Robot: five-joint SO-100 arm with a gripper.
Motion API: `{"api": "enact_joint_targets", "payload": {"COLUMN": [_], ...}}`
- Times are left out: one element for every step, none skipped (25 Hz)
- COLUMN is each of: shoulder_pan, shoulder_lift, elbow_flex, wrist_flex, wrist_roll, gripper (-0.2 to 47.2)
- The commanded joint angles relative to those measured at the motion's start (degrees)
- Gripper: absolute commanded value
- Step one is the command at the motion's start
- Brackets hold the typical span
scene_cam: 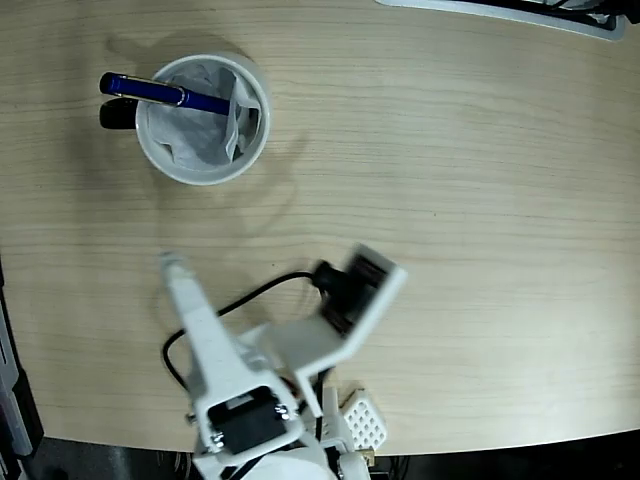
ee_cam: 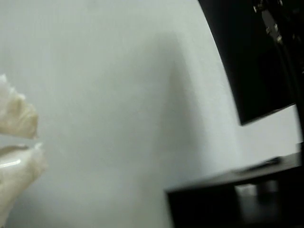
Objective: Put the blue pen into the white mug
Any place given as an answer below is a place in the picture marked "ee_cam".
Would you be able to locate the black flat screen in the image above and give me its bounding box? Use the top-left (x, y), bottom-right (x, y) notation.
top-left (198, 0), bottom-right (304, 126)

